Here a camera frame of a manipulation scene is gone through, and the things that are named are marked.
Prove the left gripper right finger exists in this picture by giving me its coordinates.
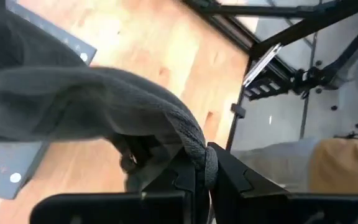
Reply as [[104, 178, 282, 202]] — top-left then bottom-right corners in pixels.
[[208, 142, 291, 224]]

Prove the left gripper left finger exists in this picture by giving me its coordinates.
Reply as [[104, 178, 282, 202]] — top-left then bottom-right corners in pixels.
[[141, 149, 198, 224]]

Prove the dark grey cap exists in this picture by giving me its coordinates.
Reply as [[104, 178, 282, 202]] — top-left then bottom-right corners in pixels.
[[0, 0, 219, 194]]

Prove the person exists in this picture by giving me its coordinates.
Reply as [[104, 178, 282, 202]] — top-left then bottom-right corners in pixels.
[[308, 138, 358, 194]]

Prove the grey perforated metal stand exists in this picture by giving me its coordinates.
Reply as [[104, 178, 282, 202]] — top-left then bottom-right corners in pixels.
[[0, 0, 98, 200]]

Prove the silver metal bracket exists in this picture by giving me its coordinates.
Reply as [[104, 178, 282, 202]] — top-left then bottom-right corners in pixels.
[[242, 42, 283, 88]]

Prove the black table frame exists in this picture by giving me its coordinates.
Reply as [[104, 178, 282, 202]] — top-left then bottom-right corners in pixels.
[[181, 0, 358, 152]]

